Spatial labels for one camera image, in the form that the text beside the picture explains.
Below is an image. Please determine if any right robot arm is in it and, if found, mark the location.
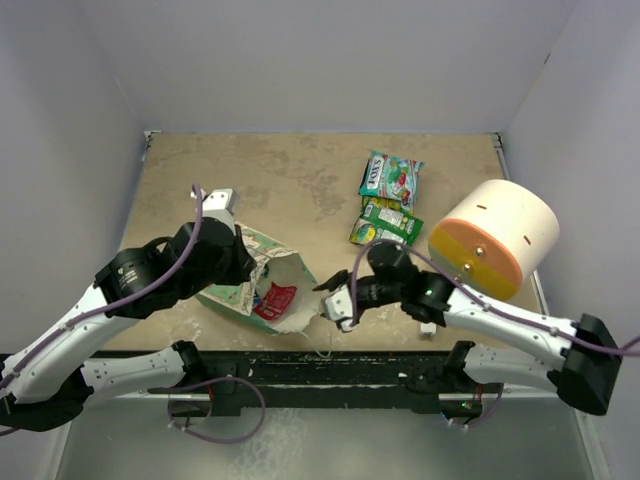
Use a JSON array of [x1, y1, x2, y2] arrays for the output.
[[317, 240, 624, 416]]

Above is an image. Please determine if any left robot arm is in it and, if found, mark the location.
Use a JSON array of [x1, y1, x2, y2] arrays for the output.
[[1, 218, 255, 435]]

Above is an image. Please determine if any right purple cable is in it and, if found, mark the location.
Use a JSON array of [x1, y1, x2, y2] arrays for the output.
[[347, 239, 640, 431]]

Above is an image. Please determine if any red snack packet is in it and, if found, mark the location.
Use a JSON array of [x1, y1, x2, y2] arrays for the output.
[[253, 282, 297, 323]]

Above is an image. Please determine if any purple cable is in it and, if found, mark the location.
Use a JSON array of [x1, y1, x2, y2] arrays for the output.
[[0, 183, 206, 436], [347, 239, 640, 431]]

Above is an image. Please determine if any green patterned paper bag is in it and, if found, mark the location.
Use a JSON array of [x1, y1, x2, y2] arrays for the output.
[[196, 225, 319, 338]]

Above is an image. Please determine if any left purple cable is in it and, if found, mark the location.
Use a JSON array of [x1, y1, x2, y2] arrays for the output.
[[0, 183, 206, 436]]

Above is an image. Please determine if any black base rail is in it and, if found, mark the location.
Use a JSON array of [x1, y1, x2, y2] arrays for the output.
[[129, 349, 506, 419]]

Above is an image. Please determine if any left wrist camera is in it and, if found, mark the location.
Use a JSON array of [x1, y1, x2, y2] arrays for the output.
[[191, 186, 239, 230]]

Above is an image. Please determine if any green yellow Fox's candy bag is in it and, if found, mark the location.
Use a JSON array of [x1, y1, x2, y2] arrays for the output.
[[361, 196, 414, 215]]

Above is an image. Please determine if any large cream cylinder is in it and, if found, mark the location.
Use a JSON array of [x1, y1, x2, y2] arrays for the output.
[[428, 179, 560, 301]]

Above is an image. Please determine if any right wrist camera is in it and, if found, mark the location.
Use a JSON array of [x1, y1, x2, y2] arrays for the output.
[[321, 286, 357, 333]]

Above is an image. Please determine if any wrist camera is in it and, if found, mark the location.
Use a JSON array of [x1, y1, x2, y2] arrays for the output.
[[321, 286, 357, 333], [191, 186, 239, 230]]

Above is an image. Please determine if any teal pink snack packet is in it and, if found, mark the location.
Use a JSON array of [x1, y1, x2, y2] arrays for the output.
[[359, 151, 424, 203]]

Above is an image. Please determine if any small white plastic clip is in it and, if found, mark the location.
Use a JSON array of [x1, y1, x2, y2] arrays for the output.
[[419, 323, 437, 339]]

